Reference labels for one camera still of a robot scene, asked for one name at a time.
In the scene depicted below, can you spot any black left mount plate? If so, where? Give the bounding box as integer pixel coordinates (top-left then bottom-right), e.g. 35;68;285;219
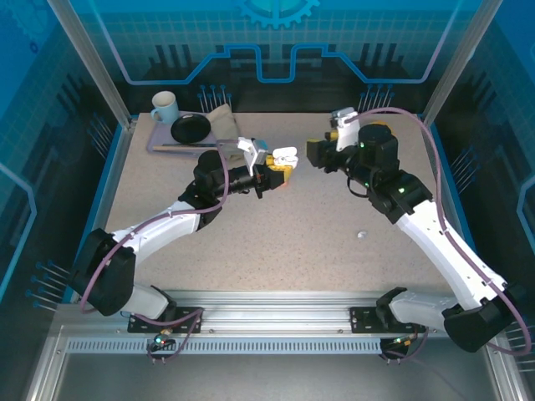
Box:
127;307;205;334

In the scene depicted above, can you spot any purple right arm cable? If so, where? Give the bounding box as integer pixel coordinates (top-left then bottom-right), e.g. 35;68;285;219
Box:
349;107;532;365

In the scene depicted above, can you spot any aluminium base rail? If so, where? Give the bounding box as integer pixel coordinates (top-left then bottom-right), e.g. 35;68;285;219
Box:
56;290;498;338

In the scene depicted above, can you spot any small LED connector board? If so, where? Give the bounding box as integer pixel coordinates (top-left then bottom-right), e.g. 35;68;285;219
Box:
388;333;419;348
150;329;176;348

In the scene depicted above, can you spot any white earbud charging case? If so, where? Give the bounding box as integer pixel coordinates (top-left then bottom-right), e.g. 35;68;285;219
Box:
271;145;299;167

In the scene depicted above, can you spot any slotted grey cable duct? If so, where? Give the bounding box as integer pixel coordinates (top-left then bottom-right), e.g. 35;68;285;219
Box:
65;338;384;356

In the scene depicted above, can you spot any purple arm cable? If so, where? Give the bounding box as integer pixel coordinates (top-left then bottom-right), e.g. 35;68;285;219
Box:
80;140;243;365
349;107;532;365

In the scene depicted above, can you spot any wooden flat stick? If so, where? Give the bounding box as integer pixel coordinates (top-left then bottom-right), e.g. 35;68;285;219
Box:
152;145;221;153

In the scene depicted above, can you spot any black round plate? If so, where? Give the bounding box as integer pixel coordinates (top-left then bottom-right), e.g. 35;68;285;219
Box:
170;113;211;145

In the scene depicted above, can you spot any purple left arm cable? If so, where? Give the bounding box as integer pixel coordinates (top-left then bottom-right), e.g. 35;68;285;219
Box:
80;140;243;365

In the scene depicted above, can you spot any beige folded cloth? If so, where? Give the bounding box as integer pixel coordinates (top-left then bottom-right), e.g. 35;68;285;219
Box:
207;103;248;162

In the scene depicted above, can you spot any aluminium frame post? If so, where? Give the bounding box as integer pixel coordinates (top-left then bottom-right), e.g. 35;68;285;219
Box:
45;0;139;131
420;0;505;131

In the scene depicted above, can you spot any blue table edge trim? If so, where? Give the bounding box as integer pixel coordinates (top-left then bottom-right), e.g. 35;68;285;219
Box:
62;123;129;304
428;120;492;304

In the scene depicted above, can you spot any light blue mug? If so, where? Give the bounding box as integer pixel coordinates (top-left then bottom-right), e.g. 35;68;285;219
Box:
150;90;181;125

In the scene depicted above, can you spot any black right mount plate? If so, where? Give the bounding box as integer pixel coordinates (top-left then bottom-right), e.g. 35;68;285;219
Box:
349;306;427;334

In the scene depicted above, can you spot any lavender plastic tray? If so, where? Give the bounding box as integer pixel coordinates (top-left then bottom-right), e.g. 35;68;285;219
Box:
145;109;229;162

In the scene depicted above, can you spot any black mount plate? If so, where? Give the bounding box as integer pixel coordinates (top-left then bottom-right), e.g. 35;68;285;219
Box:
349;306;427;334
127;307;205;334

